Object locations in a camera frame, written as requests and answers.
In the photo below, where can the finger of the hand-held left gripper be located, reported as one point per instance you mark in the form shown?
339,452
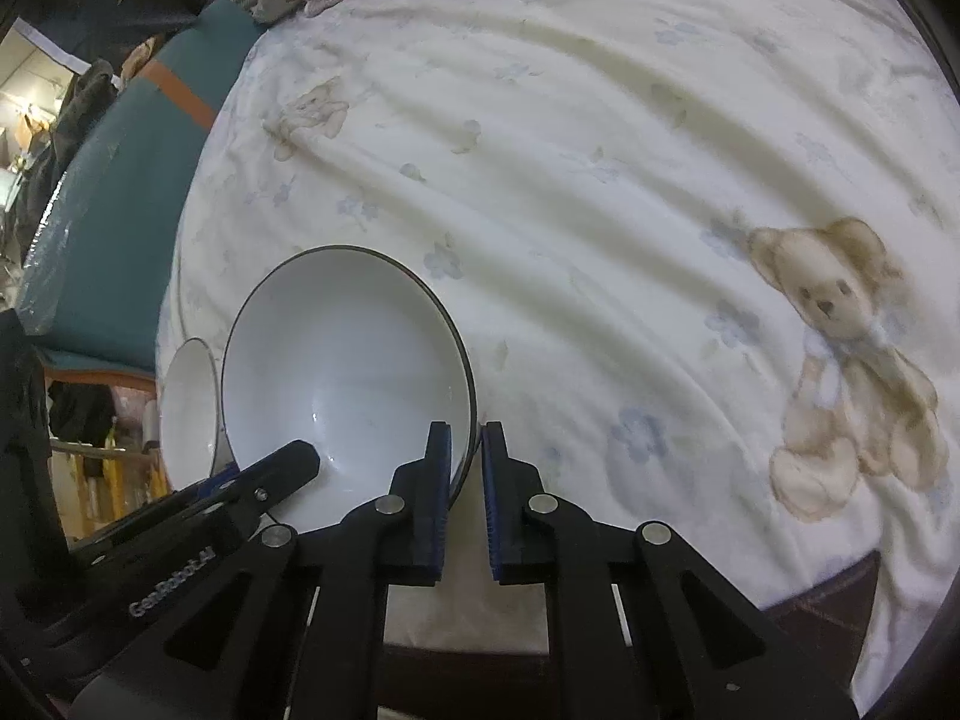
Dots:
277,476

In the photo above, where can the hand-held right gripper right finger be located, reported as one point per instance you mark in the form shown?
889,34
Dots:
495,502

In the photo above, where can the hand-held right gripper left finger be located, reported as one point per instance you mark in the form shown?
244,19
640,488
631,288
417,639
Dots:
439,499

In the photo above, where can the white patterned bowl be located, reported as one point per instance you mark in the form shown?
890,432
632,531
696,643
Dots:
187,412
345,360

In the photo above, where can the teal mattress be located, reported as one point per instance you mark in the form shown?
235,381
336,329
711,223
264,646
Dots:
127,187

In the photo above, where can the bear printed blanket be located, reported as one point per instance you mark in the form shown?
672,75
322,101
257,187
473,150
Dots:
600,165

